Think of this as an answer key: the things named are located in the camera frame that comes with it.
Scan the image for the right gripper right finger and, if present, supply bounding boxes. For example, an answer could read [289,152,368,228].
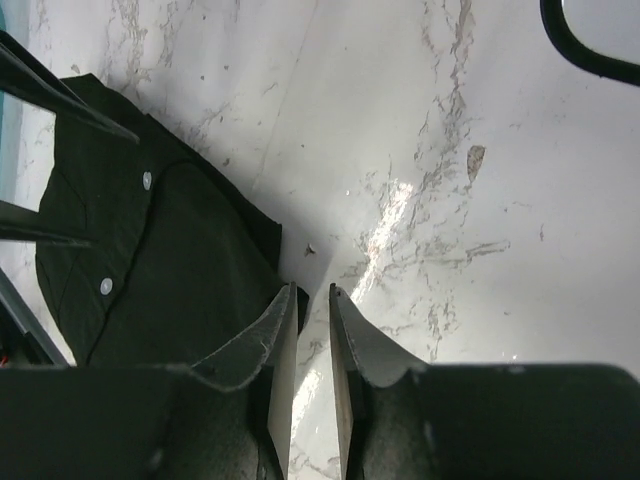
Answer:
[329,286,639,479]

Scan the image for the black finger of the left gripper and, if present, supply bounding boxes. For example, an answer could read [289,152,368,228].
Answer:
[1,30,139,143]

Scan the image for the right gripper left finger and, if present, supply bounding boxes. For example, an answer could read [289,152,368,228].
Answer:
[1,284,298,479]

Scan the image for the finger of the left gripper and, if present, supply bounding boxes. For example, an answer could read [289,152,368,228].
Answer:
[1,201,94,248]

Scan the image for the black long sleeve shirt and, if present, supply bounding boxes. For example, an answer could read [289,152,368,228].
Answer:
[35,74,283,367]

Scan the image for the teal transparent plastic bin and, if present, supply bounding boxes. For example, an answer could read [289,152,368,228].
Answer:
[1,0,30,202]

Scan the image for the white dry-erase board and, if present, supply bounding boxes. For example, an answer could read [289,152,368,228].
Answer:
[539,0,640,87]

